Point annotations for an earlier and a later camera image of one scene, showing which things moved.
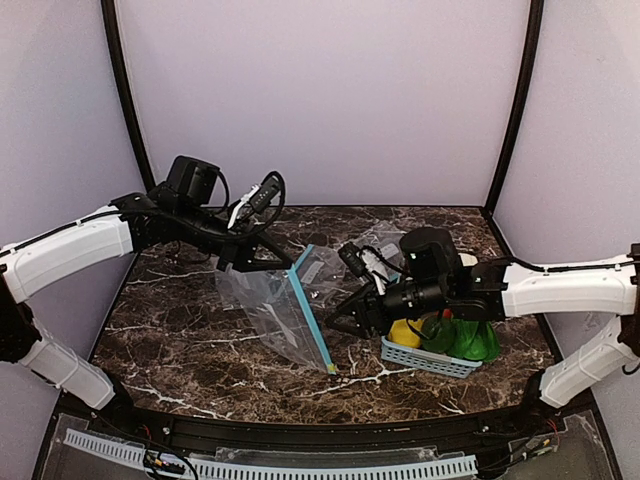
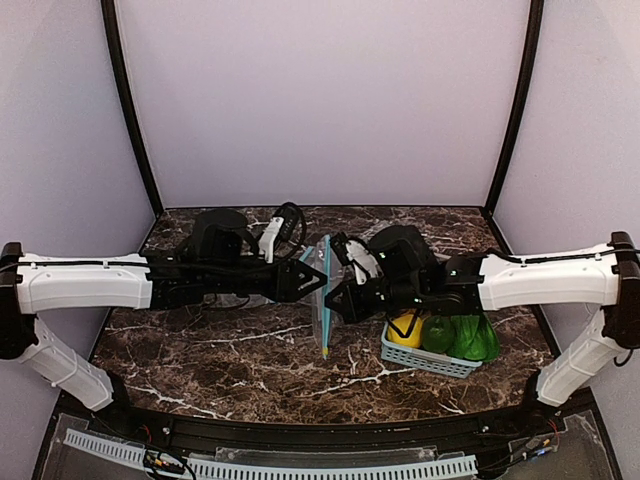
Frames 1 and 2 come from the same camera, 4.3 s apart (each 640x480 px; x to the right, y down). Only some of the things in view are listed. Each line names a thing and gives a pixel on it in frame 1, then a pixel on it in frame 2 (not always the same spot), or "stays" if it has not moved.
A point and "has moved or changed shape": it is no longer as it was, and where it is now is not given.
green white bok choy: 473,339 stays
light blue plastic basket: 426,360 stays
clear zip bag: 291,307 has moved or changed shape
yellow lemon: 401,332 stays
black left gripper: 238,255 → 282,280
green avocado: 438,334 stays
